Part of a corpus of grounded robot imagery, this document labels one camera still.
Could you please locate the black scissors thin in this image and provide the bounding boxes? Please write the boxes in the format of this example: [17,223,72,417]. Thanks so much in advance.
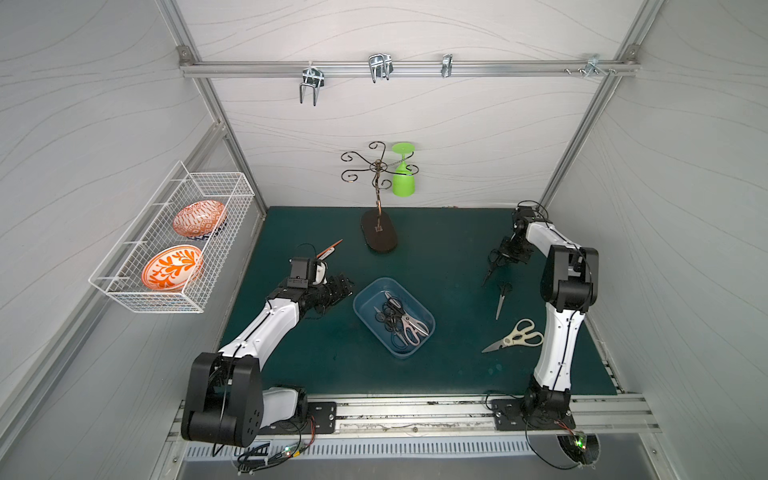
[482,249,506,286]

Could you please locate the black scissors large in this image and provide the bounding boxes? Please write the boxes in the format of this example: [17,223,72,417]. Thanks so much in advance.
[374,291,405,334]

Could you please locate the blue handled scissors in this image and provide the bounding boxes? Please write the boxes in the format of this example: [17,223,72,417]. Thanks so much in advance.
[390,333,411,354]

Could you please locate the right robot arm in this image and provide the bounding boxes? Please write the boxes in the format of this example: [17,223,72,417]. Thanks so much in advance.
[488,200,599,427]

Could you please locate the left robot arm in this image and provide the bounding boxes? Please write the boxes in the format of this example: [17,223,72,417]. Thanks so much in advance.
[181,274,352,447]

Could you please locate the small black scissors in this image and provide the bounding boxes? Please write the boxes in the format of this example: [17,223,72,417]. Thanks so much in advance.
[494,282,513,321]

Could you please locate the blue plastic storage box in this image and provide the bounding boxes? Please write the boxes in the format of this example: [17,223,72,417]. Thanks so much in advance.
[353,277,436,359]

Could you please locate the orange plastic spoon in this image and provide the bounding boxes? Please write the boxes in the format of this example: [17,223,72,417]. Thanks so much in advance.
[316,240,343,261]

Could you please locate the copper cup holder stand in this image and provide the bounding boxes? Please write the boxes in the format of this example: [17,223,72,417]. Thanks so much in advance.
[340,141,419,253]

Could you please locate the green table mat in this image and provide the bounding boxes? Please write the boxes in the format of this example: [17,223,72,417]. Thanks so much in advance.
[203,206,618,397]

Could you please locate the green plastic goblet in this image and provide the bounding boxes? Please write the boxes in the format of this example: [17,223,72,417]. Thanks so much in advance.
[392,142,415,198]

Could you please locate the red patterned bowl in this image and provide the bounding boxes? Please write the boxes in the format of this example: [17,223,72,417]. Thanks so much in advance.
[172,200,227,240]

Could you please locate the orange floral bowl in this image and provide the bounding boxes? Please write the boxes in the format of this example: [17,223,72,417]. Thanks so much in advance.
[141,244,204,292]

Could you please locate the metal hook right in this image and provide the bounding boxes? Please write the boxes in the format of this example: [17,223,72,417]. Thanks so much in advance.
[563,55,618,79]

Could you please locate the metal double hook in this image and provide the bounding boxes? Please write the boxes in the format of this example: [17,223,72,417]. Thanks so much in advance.
[299,66,325,106]

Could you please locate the metal hook centre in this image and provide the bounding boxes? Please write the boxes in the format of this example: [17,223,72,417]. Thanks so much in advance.
[368,53,394,83]

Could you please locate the cream handled kitchen scissors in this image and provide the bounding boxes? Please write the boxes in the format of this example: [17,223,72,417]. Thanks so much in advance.
[482,318,544,353]

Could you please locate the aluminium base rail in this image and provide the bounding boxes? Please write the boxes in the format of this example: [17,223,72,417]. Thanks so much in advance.
[167,393,661,442]

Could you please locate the white wire basket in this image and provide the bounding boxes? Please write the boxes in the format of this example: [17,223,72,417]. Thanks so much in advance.
[89,163,253,314]

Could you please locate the black cable bundle left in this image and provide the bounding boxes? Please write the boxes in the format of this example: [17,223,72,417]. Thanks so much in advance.
[235,413,316,475]

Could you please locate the black cable right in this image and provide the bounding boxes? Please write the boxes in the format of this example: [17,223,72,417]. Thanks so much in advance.
[518,416,601,477]

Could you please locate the aluminium top rail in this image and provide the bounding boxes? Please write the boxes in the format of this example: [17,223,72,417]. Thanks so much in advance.
[180,59,641,80]

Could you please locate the small metal bracket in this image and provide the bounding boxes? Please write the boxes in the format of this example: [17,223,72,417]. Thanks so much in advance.
[441,54,453,78]

